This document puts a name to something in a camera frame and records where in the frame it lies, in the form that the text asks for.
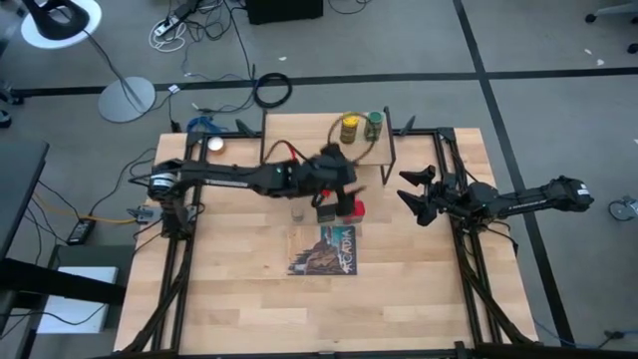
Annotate red smoked paprika tin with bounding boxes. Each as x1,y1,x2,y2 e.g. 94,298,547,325
342,197,367,225

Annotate black coiled cable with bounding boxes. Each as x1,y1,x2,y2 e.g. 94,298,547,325
252,72,294,110

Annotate black power adapter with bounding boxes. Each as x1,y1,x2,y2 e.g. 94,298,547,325
65,217,98,246

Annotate black box on floor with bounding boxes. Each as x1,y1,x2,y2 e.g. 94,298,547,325
244,0,325,26

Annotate thin blue floor cable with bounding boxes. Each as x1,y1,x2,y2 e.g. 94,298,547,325
531,318,638,350

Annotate black desk crossbar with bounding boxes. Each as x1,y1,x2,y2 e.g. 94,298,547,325
0,257,127,306

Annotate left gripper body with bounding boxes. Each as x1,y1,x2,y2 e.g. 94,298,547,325
297,143,359,200

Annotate black aluminium table frame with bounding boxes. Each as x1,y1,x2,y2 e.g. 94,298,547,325
112,127,542,359

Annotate floor lamp with ring light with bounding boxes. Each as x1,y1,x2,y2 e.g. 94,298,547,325
18,0,158,125

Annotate onion spice jar yellow lid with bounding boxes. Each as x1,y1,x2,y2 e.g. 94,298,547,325
339,113,361,146

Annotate white coiled cable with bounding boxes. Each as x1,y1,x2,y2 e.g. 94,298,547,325
148,19,189,54

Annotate office chair base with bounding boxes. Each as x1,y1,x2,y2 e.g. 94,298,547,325
584,0,638,55

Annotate blue coiled cable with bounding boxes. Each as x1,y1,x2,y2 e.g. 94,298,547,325
185,115,226,135

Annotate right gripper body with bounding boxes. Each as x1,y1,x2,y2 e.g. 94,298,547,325
427,169,479,223

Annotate wooden shelf black metal legs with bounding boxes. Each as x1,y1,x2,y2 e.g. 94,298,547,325
259,105,399,186

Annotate grey caster wheel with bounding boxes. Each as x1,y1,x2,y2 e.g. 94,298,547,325
607,195,638,222

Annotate yellow cable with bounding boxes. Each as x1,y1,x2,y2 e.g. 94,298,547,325
31,191,139,225

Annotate white flat box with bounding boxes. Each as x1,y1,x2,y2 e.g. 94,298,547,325
36,265,120,335

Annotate black desk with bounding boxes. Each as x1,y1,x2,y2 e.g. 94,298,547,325
0,140,51,260

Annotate dark green spice tin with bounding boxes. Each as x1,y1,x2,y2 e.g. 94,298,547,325
315,202,338,224

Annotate Acadia picture book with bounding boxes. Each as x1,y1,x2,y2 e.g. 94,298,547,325
286,224,359,277

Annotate grey metal clamp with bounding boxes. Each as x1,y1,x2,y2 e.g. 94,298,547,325
126,204,164,225

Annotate white power strip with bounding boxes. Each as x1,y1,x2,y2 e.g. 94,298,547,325
153,13,181,37

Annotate oregano jar green lid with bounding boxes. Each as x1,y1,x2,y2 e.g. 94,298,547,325
363,110,385,143

